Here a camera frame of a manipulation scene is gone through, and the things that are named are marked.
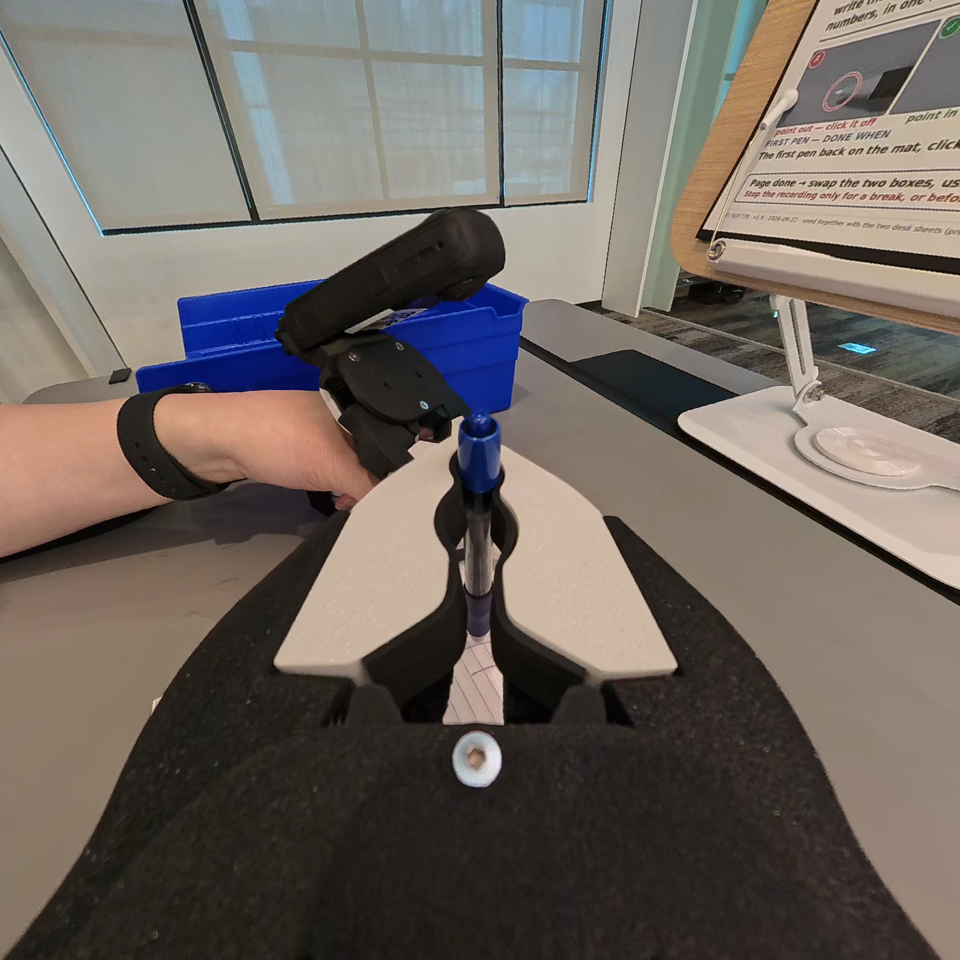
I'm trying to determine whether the printed instruction sheet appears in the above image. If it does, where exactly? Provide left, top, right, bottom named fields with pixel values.
left=696, top=0, right=960, bottom=260

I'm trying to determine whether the lined paper notepad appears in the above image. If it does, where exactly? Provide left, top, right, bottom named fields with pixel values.
left=442, top=633, right=505, bottom=727

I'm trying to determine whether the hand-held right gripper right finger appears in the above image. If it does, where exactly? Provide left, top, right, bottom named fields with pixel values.
left=491, top=448, right=680, bottom=706

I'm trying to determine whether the blue plastic bin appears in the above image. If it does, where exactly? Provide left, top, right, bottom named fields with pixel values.
left=135, top=281, right=530, bottom=415

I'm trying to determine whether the blue pen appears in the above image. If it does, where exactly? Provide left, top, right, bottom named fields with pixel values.
left=457, top=411, right=502, bottom=648

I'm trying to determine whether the wooden and white book stand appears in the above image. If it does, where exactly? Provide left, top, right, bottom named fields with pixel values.
left=669, top=0, right=960, bottom=591

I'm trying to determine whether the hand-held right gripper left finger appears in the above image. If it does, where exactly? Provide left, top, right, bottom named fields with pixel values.
left=273, top=442, right=471, bottom=706

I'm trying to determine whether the person's left hand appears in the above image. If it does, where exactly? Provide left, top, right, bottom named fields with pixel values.
left=161, top=390, right=382, bottom=513

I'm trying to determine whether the window with white frame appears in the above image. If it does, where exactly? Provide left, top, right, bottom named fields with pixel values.
left=0, top=0, right=610, bottom=232

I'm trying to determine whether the black desk mat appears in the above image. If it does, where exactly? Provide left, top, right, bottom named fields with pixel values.
left=570, top=348, right=781, bottom=438

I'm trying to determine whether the black wristwatch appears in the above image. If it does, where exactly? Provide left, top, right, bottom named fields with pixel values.
left=116, top=382, right=232, bottom=502

